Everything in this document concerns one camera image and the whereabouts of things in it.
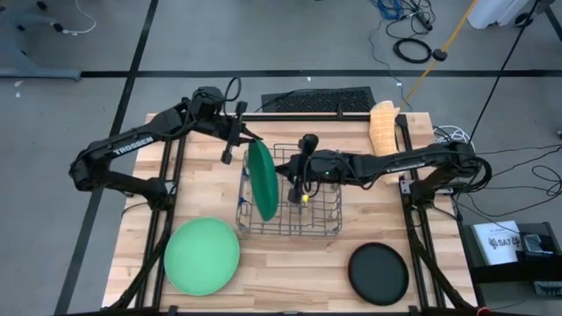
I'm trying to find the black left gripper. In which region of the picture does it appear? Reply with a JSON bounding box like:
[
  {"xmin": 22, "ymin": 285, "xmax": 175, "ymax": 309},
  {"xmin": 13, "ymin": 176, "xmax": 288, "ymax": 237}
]
[{"xmin": 210, "ymin": 101, "xmax": 263, "ymax": 166}]

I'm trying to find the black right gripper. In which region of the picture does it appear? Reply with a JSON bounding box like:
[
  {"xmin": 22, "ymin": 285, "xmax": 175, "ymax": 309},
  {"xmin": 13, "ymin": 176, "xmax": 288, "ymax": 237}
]
[{"xmin": 275, "ymin": 133, "xmax": 352, "ymax": 205}]

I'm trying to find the dark green plate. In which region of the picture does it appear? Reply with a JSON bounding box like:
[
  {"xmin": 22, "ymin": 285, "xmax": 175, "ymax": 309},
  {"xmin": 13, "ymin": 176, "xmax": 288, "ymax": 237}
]
[{"xmin": 247, "ymin": 139, "xmax": 280, "ymax": 223}]

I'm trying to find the light green plate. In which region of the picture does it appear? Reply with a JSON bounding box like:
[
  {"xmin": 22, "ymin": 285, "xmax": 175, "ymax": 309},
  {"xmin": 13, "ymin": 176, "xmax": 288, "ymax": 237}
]
[{"xmin": 163, "ymin": 216, "xmax": 241, "ymax": 297}]

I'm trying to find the black plate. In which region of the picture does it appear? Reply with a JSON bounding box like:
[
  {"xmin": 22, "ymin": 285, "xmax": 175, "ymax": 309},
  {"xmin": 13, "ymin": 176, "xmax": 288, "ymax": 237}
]
[{"xmin": 347, "ymin": 241, "xmax": 410, "ymax": 307}]

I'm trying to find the black keyboard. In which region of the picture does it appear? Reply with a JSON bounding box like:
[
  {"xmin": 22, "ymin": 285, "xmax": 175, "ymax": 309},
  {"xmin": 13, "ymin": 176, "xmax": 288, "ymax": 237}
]
[{"xmin": 261, "ymin": 86, "xmax": 378, "ymax": 114}]

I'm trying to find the yellow checked towel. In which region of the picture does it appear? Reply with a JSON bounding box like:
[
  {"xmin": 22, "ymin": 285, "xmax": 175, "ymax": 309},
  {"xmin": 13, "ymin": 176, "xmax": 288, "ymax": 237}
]
[{"xmin": 368, "ymin": 99, "xmax": 403, "ymax": 186}]

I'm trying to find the black power strip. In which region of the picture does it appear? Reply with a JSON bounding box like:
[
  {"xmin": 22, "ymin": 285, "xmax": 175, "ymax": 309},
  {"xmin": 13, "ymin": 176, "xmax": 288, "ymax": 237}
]
[{"xmin": 414, "ymin": 10, "xmax": 435, "ymax": 32}]

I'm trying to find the grey desk base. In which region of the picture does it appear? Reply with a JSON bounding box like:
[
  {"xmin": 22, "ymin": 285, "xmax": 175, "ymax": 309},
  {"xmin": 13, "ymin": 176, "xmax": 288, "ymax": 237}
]
[{"xmin": 0, "ymin": 0, "xmax": 83, "ymax": 83}]

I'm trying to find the black side shelf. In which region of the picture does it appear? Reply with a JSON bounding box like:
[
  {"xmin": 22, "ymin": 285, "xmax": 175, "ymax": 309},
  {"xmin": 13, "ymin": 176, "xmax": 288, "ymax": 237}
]
[{"xmin": 460, "ymin": 221, "xmax": 562, "ymax": 308}]

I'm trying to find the black device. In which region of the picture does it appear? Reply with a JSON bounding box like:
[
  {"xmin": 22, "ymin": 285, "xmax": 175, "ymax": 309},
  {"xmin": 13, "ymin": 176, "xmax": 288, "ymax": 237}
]
[{"xmin": 521, "ymin": 232, "xmax": 555, "ymax": 256}]

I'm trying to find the white plastic object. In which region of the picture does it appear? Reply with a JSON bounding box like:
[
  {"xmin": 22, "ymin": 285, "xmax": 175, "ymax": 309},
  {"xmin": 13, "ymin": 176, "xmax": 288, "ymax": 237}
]
[{"xmin": 466, "ymin": 0, "xmax": 535, "ymax": 31}]

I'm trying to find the black aluminium table frame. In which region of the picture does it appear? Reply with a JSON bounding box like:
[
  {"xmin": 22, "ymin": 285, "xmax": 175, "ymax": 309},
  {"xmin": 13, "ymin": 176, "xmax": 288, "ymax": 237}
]
[{"xmin": 104, "ymin": 111, "xmax": 478, "ymax": 316}]

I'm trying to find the grey wire dish rack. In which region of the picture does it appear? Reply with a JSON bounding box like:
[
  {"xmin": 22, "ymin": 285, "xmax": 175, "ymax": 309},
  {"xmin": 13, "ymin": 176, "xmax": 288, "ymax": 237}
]
[{"xmin": 234, "ymin": 142, "xmax": 344, "ymax": 238}]

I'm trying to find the black coiled cable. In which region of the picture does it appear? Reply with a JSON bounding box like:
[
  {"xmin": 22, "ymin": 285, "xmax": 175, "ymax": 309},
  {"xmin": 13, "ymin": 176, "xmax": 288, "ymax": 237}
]
[{"xmin": 393, "ymin": 38, "xmax": 433, "ymax": 65}]

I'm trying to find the white cable bundle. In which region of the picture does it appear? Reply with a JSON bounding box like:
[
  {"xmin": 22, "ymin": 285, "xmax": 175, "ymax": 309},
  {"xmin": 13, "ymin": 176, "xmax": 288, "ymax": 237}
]
[{"xmin": 432, "ymin": 125, "xmax": 475, "ymax": 153}]

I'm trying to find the blue cable bundle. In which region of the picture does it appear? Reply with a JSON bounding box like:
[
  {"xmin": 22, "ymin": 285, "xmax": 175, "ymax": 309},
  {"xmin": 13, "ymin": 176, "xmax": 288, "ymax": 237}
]
[{"xmin": 372, "ymin": 0, "xmax": 403, "ymax": 21}]

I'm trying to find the yellow strap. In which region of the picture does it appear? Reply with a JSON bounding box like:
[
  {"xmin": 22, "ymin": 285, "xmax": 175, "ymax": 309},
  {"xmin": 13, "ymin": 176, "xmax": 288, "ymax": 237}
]
[{"xmin": 400, "ymin": 0, "xmax": 480, "ymax": 110}]

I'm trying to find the black taut cable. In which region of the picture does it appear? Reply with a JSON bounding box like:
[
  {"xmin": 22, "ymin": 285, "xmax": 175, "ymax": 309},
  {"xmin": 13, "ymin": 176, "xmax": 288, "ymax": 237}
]
[{"xmin": 468, "ymin": 0, "xmax": 542, "ymax": 142}]

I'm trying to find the black cable loop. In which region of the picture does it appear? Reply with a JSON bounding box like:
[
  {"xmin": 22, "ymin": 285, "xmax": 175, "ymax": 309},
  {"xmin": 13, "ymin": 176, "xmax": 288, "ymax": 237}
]
[{"xmin": 530, "ymin": 164, "xmax": 562, "ymax": 198}]

